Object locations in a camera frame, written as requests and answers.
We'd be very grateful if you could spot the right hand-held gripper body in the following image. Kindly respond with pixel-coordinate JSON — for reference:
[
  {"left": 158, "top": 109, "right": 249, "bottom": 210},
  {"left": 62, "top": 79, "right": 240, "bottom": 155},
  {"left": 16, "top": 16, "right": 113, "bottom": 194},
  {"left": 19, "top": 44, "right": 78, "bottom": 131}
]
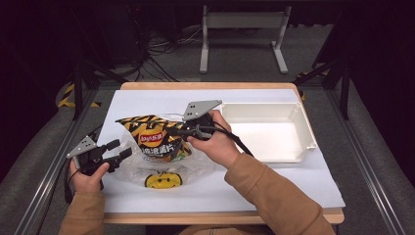
[{"left": 180, "top": 99, "right": 223, "bottom": 142}]

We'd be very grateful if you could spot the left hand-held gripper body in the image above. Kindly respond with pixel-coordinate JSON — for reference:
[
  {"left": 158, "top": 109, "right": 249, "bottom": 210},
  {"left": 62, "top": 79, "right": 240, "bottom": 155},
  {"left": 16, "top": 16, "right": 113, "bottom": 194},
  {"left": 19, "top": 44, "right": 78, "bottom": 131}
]
[{"left": 67, "top": 135, "right": 121, "bottom": 177}]

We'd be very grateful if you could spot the yellow black chip bag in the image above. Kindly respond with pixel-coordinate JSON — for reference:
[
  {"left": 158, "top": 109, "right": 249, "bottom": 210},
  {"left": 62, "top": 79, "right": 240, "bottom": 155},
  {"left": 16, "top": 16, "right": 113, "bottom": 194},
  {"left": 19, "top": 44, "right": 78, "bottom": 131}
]
[{"left": 115, "top": 114, "right": 194, "bottom": 164}]

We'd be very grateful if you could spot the translucent plastic bag smiley print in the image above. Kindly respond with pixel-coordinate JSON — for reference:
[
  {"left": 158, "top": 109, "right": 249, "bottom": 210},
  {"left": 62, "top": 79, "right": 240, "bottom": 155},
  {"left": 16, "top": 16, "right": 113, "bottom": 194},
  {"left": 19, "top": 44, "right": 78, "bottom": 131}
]
[{"left": 114, "top": 112, "right": 217, "bottom": 190}]

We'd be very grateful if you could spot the person's left hand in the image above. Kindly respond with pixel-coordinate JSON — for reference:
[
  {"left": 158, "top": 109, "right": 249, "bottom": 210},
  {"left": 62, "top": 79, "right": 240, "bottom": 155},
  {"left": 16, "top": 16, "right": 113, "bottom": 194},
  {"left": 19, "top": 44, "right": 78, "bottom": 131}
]
[{"left": 69, "top": 160, "right": 111, "bottom": 194}]

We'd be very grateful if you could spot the person's right hand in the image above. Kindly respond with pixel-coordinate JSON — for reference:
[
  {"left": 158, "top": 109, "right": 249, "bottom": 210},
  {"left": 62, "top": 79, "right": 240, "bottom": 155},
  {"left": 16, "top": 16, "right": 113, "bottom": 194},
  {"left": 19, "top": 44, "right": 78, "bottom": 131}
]
[{"left": 187, "top": 110, "right": 243, "bottom": 169}]

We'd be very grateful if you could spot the yellow black floor tape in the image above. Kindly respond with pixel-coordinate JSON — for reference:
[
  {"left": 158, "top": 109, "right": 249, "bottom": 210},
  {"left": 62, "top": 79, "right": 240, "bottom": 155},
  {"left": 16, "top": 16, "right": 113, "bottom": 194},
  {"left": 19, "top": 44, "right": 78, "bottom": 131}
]
[{"left": 58, "top": 82, "right": 102, "bottom": 109}]

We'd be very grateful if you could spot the black tripod stand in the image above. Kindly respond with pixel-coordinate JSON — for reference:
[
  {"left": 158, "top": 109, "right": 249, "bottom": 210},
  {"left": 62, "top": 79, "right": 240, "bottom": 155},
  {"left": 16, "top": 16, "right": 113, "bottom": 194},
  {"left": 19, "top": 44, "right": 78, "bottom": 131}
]
[
  {"left": 293, "top": 55, "right": 353, "bottom": 120},
  {"left": 69, "top": 48, "right": 128, "bottom": 119}
]

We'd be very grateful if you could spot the white plastic bin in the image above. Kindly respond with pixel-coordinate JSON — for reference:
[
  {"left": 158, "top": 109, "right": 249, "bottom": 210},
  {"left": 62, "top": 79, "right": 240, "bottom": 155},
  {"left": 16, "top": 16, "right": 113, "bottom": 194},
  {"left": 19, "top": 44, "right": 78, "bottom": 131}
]
[{"left": 220, "top": 102, "right": 318, "bottom": 165}]

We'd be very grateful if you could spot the white metal stand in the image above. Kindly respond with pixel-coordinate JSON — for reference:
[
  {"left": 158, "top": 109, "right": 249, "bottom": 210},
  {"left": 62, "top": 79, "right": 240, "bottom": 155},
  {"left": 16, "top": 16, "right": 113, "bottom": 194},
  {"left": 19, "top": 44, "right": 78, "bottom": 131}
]
[{"left": 199, "top": 5, "right": 293, "bottom": 74}]

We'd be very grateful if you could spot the person's tan clothed lap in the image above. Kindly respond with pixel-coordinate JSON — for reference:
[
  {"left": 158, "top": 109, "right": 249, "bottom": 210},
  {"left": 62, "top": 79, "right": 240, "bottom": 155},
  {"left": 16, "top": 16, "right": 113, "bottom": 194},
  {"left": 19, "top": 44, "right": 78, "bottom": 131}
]
[{"left": 179, "top": 224, "right": 275, "bottom": 235}]

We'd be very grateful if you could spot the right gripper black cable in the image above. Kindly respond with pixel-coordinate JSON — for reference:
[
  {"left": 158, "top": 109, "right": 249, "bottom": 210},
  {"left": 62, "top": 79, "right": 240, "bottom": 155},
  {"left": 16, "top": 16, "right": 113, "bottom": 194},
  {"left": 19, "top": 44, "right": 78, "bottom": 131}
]
[{"left": 202, "top": 125, "right": 255, "bottom": 158}]

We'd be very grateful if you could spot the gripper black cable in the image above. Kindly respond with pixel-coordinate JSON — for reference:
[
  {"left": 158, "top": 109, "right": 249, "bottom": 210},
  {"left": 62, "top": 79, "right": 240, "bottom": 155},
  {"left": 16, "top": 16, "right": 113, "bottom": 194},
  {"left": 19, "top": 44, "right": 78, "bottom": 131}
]
[
  {"left": 63, "top": 158, "right": 76, "bottom": 205},
  {"left": 202, "top": 125, "right": 255, "bottom": 158}
]

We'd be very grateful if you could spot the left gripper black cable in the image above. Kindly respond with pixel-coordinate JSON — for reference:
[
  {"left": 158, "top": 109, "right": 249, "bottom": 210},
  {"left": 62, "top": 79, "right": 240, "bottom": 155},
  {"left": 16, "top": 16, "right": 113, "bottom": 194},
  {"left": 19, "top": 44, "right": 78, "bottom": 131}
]
[{"left": 63, "top": 158, "right": 76, "bottom": 205}]

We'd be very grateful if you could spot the aluminium rail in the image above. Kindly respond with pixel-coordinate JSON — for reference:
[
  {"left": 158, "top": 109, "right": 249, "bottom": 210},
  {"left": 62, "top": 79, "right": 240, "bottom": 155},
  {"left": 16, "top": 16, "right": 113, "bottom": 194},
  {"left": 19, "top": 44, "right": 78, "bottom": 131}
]
[
  {"left": 13, "top": 89, "right": 99, "bottom": 235},
  {"left": 325, "top": 89, "right": 407, "bottom": 235}
]

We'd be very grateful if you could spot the bundle of black floor cables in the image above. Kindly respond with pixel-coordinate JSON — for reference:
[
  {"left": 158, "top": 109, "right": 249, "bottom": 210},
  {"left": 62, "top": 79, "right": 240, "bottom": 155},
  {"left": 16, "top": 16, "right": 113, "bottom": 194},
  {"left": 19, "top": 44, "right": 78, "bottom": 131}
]
[{"left": 130, "top": 25, "right": 204, "bottom": 82}]

